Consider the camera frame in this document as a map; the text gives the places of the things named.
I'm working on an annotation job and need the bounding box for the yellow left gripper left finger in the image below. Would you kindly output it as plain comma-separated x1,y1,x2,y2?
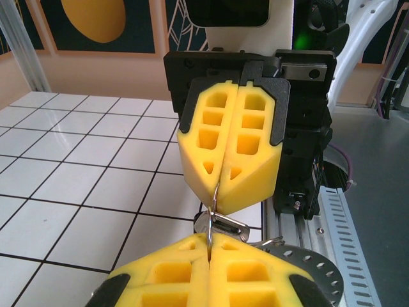
91,232,210,307

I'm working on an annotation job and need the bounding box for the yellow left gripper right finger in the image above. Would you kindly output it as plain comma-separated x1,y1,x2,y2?
209,233,333,307

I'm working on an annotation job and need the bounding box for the black-headed key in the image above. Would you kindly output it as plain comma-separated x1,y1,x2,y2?
193,210,251,243

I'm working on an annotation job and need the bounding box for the long aluminium base rail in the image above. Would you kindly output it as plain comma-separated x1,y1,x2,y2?
261,188,330,269

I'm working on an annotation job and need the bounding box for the slotted grey cable duct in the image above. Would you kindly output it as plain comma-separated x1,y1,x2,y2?
319,187,384,307

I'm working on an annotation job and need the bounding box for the aluminium corner post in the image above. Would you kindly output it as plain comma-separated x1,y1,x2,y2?
0,0,52,94

